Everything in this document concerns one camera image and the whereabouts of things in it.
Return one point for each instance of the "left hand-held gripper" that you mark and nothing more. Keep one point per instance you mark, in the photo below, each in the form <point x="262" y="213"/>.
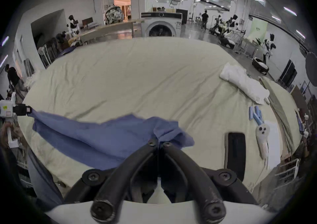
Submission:
<point x="7" y="108"/>

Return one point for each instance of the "bed with pale green sheet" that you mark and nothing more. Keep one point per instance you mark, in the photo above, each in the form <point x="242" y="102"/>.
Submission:
<point x="138" y="77"/>

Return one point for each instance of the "blue strips bundle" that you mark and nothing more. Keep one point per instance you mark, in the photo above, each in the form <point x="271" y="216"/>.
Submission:
<point x="255" y="115"/>

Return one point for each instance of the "black phone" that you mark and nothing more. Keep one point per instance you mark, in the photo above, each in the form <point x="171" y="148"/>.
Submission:
<point x="236" y="155"/>

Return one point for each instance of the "folded pale green sheet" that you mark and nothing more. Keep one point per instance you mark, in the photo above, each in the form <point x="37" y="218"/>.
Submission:
<point x="279" y="104"/>

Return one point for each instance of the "long wooden table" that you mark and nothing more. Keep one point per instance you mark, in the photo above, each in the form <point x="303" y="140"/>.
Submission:
<point x="109" y="28"/>

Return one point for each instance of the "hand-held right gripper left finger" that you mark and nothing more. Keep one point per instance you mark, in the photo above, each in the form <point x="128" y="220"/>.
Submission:
<point x="116" y="188"/>

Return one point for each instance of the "washing machine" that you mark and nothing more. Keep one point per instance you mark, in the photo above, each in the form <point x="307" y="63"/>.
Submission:
<point x="161" y="26"/>

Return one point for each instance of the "white ghost-shaped toy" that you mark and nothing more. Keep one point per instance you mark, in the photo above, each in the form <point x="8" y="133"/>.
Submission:
<point x="263" y="135"/>

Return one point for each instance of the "black upright panel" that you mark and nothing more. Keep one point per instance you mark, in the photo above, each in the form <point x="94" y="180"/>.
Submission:
<point x="287" y="72"/>

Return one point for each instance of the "blue garment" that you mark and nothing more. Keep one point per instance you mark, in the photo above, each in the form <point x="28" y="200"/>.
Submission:
<point x="99" y="139"/>

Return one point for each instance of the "white folded cloth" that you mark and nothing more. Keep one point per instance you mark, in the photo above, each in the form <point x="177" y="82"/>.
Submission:
<point x="244" y="83"/>

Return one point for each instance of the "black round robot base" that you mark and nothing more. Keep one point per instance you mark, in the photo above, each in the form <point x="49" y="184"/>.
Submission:
<point x="260" y="66"/>

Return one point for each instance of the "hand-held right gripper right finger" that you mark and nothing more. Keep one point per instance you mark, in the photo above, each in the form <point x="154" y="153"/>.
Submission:
<point x="198" y="188"/>

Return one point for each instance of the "black and white robot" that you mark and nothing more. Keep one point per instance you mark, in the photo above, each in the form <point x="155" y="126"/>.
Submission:
<point x="269" y="44"/>
<point x="232" y="22"/>
<point x="72" y="25"/>

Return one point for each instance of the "patterned bag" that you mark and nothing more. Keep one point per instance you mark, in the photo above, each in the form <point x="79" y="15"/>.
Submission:
<point x="114" y="15"/>

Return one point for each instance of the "person's left hand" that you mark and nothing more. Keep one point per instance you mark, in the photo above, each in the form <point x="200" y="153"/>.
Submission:
<point x="3" y="135"/>

